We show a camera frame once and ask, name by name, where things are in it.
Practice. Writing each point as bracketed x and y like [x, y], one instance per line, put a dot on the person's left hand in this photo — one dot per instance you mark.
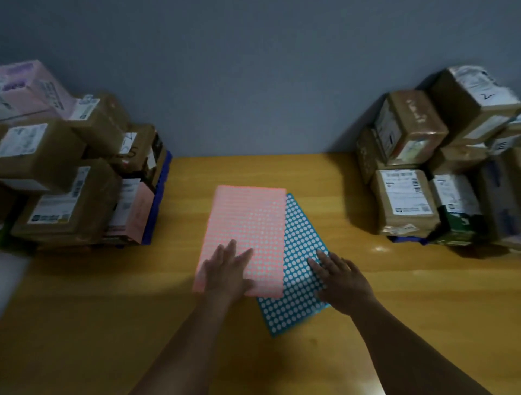
[228, 276]

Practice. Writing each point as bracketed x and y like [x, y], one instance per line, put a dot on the person's right hand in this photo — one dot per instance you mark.
[346, 285]

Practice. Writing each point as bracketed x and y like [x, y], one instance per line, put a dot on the pink dot sticker sheet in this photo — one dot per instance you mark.
[244, 219]

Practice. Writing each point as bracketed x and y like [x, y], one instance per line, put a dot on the teal sticker sheet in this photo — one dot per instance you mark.
[301, 236]

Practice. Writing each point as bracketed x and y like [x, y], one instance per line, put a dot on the small cardboard parcel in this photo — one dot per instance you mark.
[40, 154]
[366, 154]
[407, 203]

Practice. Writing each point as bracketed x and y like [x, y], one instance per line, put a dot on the dark green box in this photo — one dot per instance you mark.
[460, 211]

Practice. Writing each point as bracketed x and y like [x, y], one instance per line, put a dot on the box with black KARRIE band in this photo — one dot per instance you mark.
[138, 154]

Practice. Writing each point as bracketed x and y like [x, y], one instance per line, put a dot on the box of stack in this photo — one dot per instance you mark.
[69, 203]

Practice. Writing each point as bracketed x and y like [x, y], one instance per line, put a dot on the small tall box white labels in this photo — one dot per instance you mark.
[472, 101]

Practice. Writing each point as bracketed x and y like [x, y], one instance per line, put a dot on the large pink box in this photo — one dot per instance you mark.
[32, 89]

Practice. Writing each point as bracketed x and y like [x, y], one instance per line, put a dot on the person's left forearm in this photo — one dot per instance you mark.
[187, 350]

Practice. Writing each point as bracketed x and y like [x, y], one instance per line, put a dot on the person's right forearm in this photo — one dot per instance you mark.
[415, 354]

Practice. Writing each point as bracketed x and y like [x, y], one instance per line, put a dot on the blue plastic grid pallet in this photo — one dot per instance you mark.
[407, 240]
[158, 203]

